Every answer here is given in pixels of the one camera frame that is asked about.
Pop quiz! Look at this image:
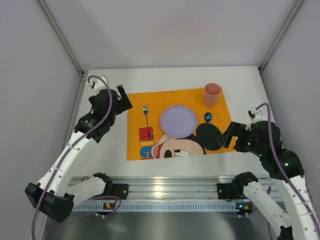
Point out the blue metal fork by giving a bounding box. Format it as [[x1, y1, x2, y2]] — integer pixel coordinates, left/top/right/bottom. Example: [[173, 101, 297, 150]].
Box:
[[142, 104, 151, 140]]

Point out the blue metal spoon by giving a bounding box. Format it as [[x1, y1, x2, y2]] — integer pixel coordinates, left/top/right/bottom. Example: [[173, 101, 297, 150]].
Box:
[[204, 112, 212, 148]]

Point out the orange cartoon mouse placemat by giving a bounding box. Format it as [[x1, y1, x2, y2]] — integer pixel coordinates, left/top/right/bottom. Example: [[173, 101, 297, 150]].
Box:
[[126, 88, 234, 161]]

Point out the purple plastic plate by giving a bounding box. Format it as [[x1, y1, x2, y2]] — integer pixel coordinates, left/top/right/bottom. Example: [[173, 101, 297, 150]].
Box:
[[159, 105, 198, 139]]

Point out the pink plastic cup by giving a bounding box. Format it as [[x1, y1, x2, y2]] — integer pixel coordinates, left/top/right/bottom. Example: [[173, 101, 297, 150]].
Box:
[[203, 83, 222, 108]]

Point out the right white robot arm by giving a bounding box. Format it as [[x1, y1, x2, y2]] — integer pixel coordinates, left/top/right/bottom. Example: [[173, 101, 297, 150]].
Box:
[[217, 120, 320, 240]]

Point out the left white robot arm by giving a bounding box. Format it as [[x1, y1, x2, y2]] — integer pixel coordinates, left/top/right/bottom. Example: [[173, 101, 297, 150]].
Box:
[[25, 85, 133, 223]]

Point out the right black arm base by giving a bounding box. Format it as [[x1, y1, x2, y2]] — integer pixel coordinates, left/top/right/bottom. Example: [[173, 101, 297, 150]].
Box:
[[216, 171, 258, 202]]

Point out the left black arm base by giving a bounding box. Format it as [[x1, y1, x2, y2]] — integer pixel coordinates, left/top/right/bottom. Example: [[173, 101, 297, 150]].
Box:
[[93, 172, 129, 200]]

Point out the aluminium mounting rail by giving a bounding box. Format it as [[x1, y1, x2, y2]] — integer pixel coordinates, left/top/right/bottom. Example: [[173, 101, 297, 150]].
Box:
[[112, 176, 233, 202]]

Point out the left aluminium frame post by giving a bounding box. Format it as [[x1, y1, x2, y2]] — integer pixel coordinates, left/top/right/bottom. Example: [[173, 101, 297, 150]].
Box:
[[37, 0, 87, 76]]

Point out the aluminium frame post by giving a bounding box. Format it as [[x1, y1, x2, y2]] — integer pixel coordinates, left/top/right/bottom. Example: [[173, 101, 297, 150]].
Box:
[[37, 0, 87, 76], [258, 0, 307, 72]]

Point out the perforated cable tray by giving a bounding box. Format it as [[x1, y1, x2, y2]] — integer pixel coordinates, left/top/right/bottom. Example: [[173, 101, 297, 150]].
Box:
[[72, 200, 256, 214]]

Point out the right aluminium frame post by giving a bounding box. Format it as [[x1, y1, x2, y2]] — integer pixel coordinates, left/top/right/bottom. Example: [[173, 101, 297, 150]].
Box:
[[258, 0, 307, 72]]

